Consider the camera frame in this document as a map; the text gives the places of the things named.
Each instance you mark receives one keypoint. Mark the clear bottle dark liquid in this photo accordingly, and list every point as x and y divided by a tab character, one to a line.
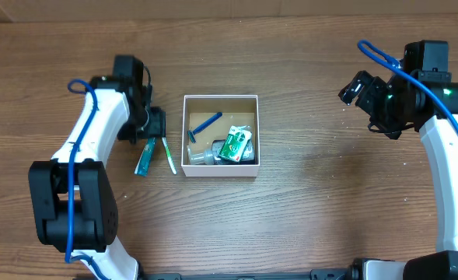
211	156

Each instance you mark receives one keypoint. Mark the green white small packet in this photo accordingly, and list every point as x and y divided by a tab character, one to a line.
238	145

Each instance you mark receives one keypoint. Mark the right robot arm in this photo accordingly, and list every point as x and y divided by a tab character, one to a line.
428	103

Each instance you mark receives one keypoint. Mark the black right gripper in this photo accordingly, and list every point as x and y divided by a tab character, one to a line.
368	93

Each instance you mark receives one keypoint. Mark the teal toothpaste tube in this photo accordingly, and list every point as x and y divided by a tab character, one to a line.
142	167

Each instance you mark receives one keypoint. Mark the white cardboard box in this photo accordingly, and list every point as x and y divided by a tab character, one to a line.
237	110

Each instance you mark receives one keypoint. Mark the green white toothbrush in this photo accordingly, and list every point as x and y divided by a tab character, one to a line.
169	156

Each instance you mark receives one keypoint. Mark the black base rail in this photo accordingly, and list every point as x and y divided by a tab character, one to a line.
314	274

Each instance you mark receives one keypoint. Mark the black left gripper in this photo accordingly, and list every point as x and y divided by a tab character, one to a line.
156	128

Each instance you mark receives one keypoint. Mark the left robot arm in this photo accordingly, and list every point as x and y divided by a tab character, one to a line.
74	206

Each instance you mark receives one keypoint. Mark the blue disposable razor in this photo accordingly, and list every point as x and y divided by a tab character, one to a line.
191	133

